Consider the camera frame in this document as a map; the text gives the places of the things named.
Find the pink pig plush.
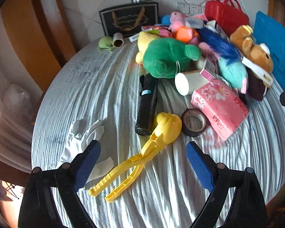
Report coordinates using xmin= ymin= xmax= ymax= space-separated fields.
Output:
xmin=169 ymin=11 xmax=187 ymax=34

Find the small green frog toy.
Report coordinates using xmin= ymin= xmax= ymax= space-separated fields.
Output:
xmin=98 ymin=36 xmax=115 ymax=52

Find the white paper cup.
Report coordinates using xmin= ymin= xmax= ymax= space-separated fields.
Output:
xmin=174 ymin=70 xmax=209 ymax=96

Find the blue plastic storage crate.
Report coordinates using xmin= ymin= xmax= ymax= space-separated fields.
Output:
xmin=253 ymin=11 xmax=285 ymax=89

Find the red bear suitcase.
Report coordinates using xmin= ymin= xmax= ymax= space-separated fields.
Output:
xmin=204 ymin=0 xmax=249 ymax=36

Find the yellow duck plush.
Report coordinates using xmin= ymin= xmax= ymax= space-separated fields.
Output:
xmin=135 ymin=31 xmax=160 ymax=65

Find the white cotton glove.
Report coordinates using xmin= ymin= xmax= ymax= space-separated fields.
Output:
xmin=56 ymin=120 xmax=104 ymax=168

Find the cardboard tube roll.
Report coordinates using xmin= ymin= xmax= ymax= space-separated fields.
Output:
xmin=112 ymin=32 xmax=124 ymax=48

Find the dark green plush toy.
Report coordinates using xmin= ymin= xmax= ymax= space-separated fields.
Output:
xmin=142 ymin=38 xmax=202 ymax=79

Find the black gift box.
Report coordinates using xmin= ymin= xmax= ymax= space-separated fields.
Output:
xmin=99 ymin=0 xmax=158 ymax=37

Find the dark maroon cloth pouch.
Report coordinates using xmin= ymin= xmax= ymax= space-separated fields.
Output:
xmin=246 ymin=67 xmax=268 ymax=101

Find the pink white carton box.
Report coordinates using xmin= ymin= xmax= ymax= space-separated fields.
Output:
xmin=200 ymin=57 xmax=217 ymax=81

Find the striped grey tablecloth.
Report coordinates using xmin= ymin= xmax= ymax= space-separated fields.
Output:
xmin=31 ymin=37 xmax=285 ymax=228

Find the black garbage bag roll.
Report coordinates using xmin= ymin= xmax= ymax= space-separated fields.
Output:
xmin=135 ymin=74 xmax=158 ymax=136

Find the teal plush with blue hair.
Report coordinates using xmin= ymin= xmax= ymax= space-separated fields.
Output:
xmin=198 ymin=27 xmax=248 ymax=94

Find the yellow snowball clamp toy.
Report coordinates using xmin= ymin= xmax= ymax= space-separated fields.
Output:
xmin=88 ymin=112 xmax=182 ymax=202

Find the pink tissue pack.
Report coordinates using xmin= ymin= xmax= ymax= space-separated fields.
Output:
xmin=191 ymin=79 xmax=249 ymax=141

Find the black tape roll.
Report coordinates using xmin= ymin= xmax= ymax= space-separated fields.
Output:
xmin=181 ymin=109 xmax=206 ymax=137

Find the brown bear plush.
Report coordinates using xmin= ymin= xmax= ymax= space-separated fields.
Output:
xmin=230 ymin=25 xmax=273 ymax=88

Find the white wall socket panel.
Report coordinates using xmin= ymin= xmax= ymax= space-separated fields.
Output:
xmin=177 ymin=2 xmax=203 ymax=15

